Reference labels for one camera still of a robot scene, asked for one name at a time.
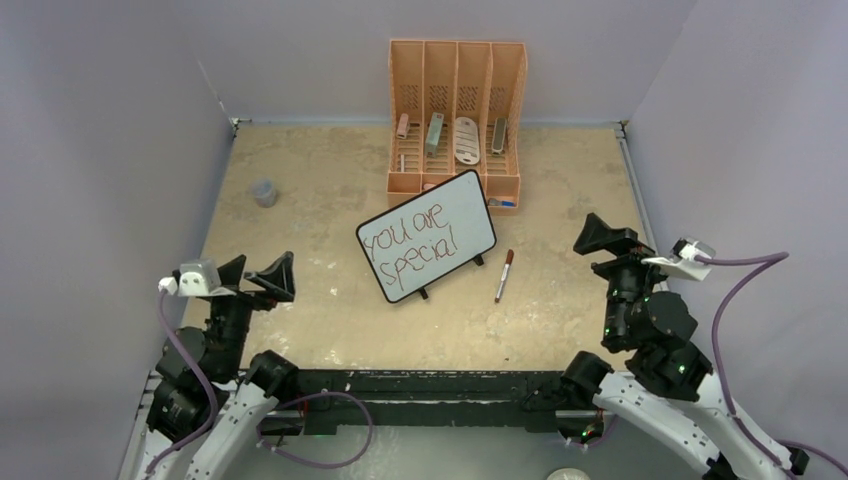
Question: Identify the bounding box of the black aluminium base frame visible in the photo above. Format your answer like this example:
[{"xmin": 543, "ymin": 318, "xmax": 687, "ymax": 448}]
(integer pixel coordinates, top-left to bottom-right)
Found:
[{"xmin": 119, "ymin": 367, "xmax": 740, "ymax": 480}]

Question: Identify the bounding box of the blue grey small item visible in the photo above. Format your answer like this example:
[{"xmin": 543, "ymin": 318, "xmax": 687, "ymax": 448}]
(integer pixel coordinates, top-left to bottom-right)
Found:
[{"xmin": 488, "ymin": 197, "xmax": 516, "ymax": 208}]

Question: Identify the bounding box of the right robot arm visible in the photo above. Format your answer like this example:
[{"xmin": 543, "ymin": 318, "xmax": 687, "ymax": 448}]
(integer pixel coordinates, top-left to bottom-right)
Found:
[{"xmin": 561, "ymin": 213, "xmax": 809, "ymax": 479}]

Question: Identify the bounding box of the black framed whiteboard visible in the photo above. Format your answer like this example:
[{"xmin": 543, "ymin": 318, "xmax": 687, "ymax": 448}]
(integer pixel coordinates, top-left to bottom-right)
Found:
[{"xmin": 355, "ymin": 170, "xmax": 497, "ymax": 304}]

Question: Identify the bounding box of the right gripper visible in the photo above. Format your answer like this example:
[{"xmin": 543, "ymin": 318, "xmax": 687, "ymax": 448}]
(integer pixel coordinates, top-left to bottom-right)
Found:
[{"xmin": 570, "ymin": 212, "xmax": 680, "ymax": 344}]

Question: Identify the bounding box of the grey eraser block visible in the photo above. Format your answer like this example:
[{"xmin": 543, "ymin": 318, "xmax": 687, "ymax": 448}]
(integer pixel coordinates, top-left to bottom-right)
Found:
[{"xmin": 491, "ymin": 117, "xmax": 508, "ymax": 155}]

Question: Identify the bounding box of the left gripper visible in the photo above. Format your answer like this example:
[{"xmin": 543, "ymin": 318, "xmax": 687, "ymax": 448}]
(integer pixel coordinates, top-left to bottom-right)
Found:
[{"xmin": 207, "ymin": 249, "xmax": 292, "ymax": 377}]

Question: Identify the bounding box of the white oval perforated plate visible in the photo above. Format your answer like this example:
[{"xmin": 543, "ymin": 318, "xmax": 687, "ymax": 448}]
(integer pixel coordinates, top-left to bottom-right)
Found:
[{"xmin": 453, "ymin": 117, "xmax": 481, "ymax": 166}]

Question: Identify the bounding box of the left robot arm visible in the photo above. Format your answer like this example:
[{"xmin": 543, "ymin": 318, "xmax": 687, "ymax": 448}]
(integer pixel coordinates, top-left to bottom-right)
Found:
[{"xmin": 136, "ymin": 251, "xmax": 299, "ymax": 479}]

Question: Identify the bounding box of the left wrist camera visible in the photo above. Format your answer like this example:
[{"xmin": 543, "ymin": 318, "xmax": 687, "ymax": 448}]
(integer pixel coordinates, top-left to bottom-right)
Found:
[{"xmin": 157, "ymin": 259, "xmax": 222, "ymax": 297}]

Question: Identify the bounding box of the peach plastic desk organizer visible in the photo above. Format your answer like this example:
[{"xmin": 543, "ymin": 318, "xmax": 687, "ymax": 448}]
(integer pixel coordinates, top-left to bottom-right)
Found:
[{"xmin": 386, "ymin": 39, "xmax": 528, "ymax": 215}]

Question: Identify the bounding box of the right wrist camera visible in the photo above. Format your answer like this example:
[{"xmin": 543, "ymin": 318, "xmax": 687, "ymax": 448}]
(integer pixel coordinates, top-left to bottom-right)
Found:
[{"xmin": 641, "ymin": 237, "xmax": 716, "ymax": 282}]

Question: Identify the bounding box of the white round object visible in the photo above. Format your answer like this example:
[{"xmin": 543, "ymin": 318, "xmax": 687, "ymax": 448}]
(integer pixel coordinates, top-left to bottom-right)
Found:
[{"xmin": 546, "ymin": 467, "xmax": 590, "ymax": 480}]

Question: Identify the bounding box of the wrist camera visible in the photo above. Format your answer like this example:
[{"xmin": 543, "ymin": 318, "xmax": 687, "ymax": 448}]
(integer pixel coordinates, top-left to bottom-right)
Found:
[
  {"xmin": 157, "ymin": 259, "xmax": 222, "ymax": 297},
  {"xmin": 641, "ymin": 237, "xmax": 716, "ymax": 282}
]

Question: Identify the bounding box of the white red marker pen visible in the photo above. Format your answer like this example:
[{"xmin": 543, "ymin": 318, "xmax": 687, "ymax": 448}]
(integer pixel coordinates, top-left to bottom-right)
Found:
[{"xmin": 494, "ymin": 262, "xmax": 512, "ymax": 304}]

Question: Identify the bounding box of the grey green box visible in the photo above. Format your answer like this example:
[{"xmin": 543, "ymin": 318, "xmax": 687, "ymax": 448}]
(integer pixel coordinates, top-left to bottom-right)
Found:
[{"xmin": 424, "ymin": 112, "xmax": 444, "ymax": 158}]

